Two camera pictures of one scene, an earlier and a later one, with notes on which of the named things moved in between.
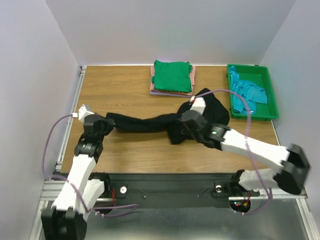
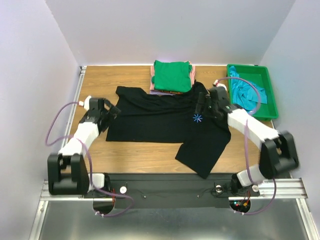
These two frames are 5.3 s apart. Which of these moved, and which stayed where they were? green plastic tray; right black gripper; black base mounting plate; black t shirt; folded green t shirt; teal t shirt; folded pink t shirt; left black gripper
Moved: left black gripper; black t shirt; right black gripper
Stayed: green plastic tray; teal t shirt; black base mounting plate; folded pink t shirt; folded green t shirt
